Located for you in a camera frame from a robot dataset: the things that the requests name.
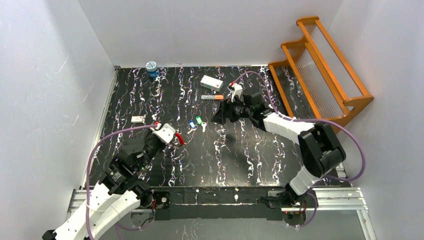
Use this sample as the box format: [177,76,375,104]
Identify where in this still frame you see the key with green tag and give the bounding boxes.
[195,116,207,133]

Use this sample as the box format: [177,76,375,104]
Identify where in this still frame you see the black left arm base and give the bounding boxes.
[140,188,171,212]

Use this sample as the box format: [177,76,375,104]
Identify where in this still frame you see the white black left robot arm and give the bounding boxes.
[42,124,185,240]

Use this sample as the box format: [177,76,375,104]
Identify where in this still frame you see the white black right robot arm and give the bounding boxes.
[211,93,346,204]

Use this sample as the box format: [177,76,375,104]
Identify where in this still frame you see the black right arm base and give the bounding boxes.
[256,190,319,229]

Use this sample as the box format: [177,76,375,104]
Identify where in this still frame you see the white orange marker pen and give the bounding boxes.
[200,94,224,101]

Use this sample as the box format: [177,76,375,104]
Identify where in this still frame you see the small white eraser block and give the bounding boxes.
[131,116,145,124]

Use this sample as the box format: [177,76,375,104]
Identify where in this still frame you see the white green small box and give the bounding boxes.
[200,75,224,92]

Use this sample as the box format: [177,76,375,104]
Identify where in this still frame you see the key with blue tag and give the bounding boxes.
[187,120,197,134]

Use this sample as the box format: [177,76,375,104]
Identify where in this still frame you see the blue jar with white lid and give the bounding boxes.
[145,61,160,79]

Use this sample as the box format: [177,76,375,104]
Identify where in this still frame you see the orange wooden tiered rack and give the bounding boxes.
[268,16,374,127]

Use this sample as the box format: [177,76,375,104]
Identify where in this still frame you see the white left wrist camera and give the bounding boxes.
[152,123,177,145]

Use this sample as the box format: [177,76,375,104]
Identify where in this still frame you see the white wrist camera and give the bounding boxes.
[152,123,177,145]
[229,83,243,103]

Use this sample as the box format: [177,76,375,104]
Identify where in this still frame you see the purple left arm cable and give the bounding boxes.
[85,123,160,240]

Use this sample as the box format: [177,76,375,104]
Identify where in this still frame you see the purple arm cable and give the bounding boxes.
[85,123,160,240]
[231,70,367,228]

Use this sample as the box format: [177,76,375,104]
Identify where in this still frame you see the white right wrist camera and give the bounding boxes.
[229,83,243,103]

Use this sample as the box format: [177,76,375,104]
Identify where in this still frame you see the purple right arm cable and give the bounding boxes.
[231,70,367,228]

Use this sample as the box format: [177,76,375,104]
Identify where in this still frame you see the aluminium frame rail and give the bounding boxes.
[67,187,369,213]

